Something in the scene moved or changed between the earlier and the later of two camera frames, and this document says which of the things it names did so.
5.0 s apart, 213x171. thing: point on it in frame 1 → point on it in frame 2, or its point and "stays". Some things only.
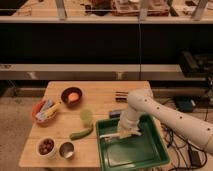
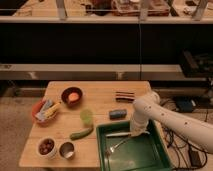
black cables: x=188 y=156 stays
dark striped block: x=121 y=96 stays
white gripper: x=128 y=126 → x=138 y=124
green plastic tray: x=135 y=152 stays
